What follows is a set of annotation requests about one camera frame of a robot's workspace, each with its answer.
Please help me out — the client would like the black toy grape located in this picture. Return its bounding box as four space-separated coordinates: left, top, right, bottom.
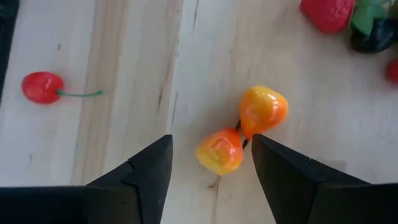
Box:
350 18 397 54

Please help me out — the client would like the small yellow-orange toy pear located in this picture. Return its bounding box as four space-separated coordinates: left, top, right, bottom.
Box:
238 85 289 141
195 128 246 177

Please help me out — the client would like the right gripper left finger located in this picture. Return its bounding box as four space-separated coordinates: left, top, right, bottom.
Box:
0 134 174 224

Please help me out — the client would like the small red toy strawberry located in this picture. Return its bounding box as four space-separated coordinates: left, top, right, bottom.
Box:
300 0 389 35

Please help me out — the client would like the small red toy cherry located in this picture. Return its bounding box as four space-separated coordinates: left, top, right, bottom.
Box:
385 58 398 85
21 71 105 105

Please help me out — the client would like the black metal table frame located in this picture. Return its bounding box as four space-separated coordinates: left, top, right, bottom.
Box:
0 0 20 103

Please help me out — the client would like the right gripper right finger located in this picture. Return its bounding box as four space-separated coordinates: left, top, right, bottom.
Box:
251 133 398 224

